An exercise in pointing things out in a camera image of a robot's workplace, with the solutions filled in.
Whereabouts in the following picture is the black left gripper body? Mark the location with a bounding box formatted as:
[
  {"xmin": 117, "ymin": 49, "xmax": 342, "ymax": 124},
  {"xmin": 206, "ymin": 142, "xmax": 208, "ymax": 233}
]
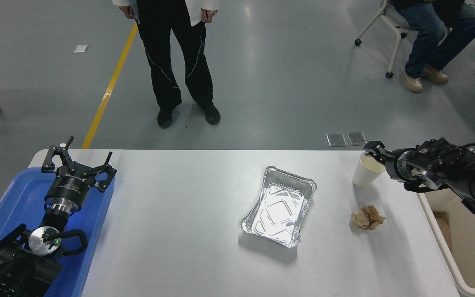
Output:
[{"xmin": 44, "ymin": 163, "xmax": 99, "ymax": 210}]

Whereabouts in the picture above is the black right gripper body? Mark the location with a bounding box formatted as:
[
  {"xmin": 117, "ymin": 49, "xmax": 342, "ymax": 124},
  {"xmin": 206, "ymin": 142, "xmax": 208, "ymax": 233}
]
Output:
[{"xmin": 385, "ymin": 149, "xmax": 407, "ymax": 183}]

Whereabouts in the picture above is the white paper cup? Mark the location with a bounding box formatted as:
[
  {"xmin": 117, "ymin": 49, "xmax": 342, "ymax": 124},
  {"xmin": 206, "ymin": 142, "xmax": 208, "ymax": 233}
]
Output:
[{"xmin": 352, "ymin": 151, "xmax": 386, "ymax": 189}]

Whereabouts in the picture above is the silver floor plate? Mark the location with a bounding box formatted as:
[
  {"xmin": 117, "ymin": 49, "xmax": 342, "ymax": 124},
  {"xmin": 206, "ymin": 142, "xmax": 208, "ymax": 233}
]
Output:
[
  {"xmin": 347, "ymin": 132, "xmax": 369, "ymax": 146},
  {"xmin": 326, "ymin": 133, "xmax": 347, "ymax": 147}
]

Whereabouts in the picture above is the blue plastic tray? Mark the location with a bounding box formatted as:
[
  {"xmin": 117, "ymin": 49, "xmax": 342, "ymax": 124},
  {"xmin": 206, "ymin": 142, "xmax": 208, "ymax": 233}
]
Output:
[{"xmin": 0, "ymin": 167, "xmax": 116, "ymax": 297}]

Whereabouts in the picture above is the crumpled tan paper ball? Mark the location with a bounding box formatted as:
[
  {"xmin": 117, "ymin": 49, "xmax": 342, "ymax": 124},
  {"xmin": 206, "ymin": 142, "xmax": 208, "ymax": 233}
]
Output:
[{"xmin": 350, "ymin": 205, "xmax": 386, "ymax": 231}]

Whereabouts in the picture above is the silver foil tray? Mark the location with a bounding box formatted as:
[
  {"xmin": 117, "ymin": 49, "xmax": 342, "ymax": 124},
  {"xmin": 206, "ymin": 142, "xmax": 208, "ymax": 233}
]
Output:
[{"xmin": 240, "ymin": 166, "xmax": 317, "ymax": 249}]

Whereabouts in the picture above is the person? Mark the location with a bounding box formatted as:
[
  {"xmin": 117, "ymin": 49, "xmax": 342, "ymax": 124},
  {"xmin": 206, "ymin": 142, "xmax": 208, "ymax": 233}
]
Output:
[
  {"xmin": 113, "ymin": 0, "xmax": 221, "ymax": 129},
  {"xmin": 390, "ymin": 0, "xmax": 475, "ymax": 93}
]

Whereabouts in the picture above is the white frame grey seat chair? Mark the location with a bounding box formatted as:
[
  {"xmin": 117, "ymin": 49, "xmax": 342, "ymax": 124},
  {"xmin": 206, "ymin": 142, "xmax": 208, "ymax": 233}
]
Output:
[{"xmin": 354, "ymin": 0, "xmax": 411, "ymax": 79}]

